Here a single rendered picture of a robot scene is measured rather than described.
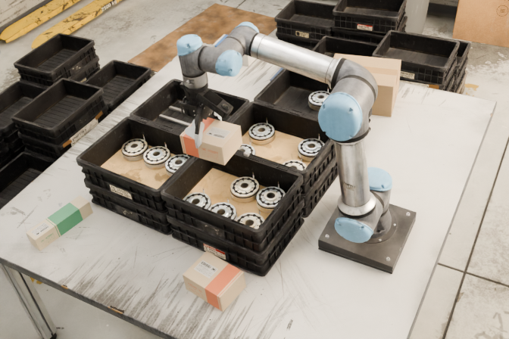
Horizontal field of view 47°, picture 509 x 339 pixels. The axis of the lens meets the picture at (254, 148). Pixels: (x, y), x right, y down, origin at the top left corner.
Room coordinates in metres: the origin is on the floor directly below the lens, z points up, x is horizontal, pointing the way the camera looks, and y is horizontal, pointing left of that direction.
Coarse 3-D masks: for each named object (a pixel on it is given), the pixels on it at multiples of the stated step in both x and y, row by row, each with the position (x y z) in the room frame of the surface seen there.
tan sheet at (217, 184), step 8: (208, 176) 1.63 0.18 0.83; (216, 176) 1.63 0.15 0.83; (224, 176) 1.62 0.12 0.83; (232, 176) 1.62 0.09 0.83; (200, 184) 1.60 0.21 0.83; (208, 184) 1.59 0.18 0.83; (216, 184) 1.59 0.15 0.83; (224, 184) 1.58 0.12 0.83; (192, 192) 1.56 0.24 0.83; (208, 192) 1.55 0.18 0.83; (216, 192) 1.54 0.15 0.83; (224, 192) 1.54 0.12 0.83; (216, 200) 1.51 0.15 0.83; (224, 200) 1.50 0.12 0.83; (232, 200) 1.50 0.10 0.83; (240, 208) 1.45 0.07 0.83; (248, 208) 1.45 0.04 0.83; (256, 208) 1.44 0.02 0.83; (264, 216) 1.40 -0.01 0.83
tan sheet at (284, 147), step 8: (248, 136) 1.85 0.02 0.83; (280, 136) 1.82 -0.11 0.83; (288, 136) 1.82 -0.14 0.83; (248, 144) 1.80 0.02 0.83; (272, 144) 1.78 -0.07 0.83; (280, 144) 1.78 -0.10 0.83; (288, 144) 1.77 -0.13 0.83; (296, 144) 1.77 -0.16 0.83; (256, 152) 1.74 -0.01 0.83; (264, 152) 1.74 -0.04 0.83; (272, 152) 1.73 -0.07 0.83; (280, 152) 1.73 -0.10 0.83; (288, 152) 1.72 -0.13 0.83; (296, 152) 1.72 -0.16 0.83; (272, 160) 1.68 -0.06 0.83; (280, 160) 1.68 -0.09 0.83; (304, 160) 1.66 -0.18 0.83
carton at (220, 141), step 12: (204, 120) 1.59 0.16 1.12; (216, 120) 1.58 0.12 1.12; (204, 132) 1.52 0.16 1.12; (216, 132) 1.52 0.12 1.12; (228, 132) 1.51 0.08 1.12; (240, 132) 1.53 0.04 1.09; (192, 144) 1.50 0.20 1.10; (204, 144) 1.47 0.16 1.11; (216, 144) 1.46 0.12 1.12; (228, 144) 1.47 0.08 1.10; (240, 144) 1.53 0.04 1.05; (204, 156) 1.48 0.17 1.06; (216, 156) 1.45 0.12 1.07; (228, 156) 1.46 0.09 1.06
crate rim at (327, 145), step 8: (248, 104) 1.92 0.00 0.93; (256, 104) 1.92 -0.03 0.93; (264, 104) 1.91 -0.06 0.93; (240, 112) 1.88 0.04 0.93; (288, 112) 1.84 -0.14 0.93; (232, 120) 1.83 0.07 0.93; (312, 120) 1.78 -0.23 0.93; (328, 144) 1.62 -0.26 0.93; (240, 152) 1.63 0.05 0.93; (320, 152) 1.58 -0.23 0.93; (264, 160) 1.57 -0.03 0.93; (312, 160) 1.54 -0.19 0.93; (288, 168) 1.52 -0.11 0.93; (312, 168) 1.52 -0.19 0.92; (304, 176) 1.48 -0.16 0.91
